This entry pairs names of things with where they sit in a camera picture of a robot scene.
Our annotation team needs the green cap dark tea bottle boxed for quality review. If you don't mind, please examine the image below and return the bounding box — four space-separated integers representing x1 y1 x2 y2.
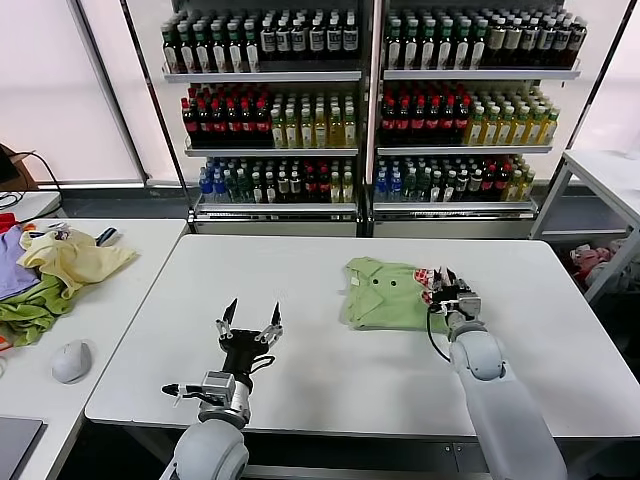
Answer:
243 24 261 75
453 20 471 71
210 24 228 75
420 20 437 71
178 24 195 75
227 24 244 75
162 24 179 75
403 20 420 71
387 20 404 71
194 24 211 75
436 20 454 71
470 20 487 71

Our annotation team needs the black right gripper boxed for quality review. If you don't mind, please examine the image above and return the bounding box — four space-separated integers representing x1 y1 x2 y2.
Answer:
429 266 470 315

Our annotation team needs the light grey rounded mouse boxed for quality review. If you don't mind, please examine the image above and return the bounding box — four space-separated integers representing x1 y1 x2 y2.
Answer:
50 339 94 385

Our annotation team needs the yellow juice bottle white cap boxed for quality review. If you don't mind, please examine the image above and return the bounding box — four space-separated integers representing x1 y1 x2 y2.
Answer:
341 109 357 150
313 109 328 150
270 109 286 150
527 106 545 147
327 109 343 150
298 109 314 150
541 106 559 147
512 106 530 147
497 106 515 147
482 106 500 147
284 109 300 150
464 106 484 147

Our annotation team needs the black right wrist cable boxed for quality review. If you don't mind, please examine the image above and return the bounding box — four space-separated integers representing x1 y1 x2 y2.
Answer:
425 304 454 364

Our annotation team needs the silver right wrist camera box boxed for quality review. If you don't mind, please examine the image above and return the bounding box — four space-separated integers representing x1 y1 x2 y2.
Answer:
456 294 483 322

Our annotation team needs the dark grey laptop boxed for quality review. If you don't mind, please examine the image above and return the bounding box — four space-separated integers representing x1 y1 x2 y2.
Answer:
0 417 48 480

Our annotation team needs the light green polo shirt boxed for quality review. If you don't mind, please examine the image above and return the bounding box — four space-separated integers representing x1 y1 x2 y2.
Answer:
337 256 469 333

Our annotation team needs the grey drinks shelf unit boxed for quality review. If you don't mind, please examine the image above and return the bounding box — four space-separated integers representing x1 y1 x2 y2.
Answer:
372 0 584 240
160 0 374 239

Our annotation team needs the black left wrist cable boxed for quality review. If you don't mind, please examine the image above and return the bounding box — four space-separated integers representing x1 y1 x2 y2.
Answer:
160 382 207 409

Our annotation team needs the purple garment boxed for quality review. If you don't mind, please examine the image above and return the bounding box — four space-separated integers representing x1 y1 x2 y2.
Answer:
0 225 42 303

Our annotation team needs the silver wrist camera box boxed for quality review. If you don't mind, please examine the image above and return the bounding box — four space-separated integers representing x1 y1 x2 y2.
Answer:
201 370 237 401
456 294 483 322

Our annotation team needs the pink white clothes pile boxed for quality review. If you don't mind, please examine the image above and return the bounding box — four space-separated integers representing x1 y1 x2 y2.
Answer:
568 238 640 296

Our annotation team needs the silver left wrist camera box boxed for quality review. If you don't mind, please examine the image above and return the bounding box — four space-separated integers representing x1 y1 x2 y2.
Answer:
201 370 237 401

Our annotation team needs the black slanted pole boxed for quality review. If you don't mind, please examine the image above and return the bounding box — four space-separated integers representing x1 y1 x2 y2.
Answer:
563 0 640 152
119 0 196 224

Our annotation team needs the olive green garment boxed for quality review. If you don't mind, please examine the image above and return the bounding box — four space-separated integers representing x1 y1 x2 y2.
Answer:
0 273 76 349

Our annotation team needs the white metal frame table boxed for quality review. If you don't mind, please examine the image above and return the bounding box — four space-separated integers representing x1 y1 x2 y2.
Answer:
528 149 640 307

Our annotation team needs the pale yellow garment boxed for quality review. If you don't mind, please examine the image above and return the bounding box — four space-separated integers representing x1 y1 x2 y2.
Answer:
17 230 140 301

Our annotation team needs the black power cable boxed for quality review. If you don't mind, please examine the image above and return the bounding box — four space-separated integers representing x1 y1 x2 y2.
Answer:
22 152 65 221

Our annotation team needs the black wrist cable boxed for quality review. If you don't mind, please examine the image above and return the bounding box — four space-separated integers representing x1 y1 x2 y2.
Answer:
160 382 207 409
425 304 454 364

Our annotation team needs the dark bottle grey label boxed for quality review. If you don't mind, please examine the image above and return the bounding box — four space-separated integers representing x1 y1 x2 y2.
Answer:
553 18 571 69
520 18 539 69
569 18 587 69
537 18 555 69

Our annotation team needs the dark bottle black white label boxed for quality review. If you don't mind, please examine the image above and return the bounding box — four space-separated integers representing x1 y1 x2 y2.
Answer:
342 18 359 63
260 20 278 63
308 19 326 63
291 20 308 63
326 18 343 63
276 20 292 63

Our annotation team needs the brown cardboard box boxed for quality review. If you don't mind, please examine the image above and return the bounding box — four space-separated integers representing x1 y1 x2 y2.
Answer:
0 143 39 190

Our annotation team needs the dark bottle beige label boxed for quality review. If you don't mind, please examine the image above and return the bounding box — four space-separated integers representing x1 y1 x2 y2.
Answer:
487 18 505 69
503 18 521 69

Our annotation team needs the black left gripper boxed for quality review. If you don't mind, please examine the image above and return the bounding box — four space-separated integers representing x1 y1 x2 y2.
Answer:
215 297 285 375

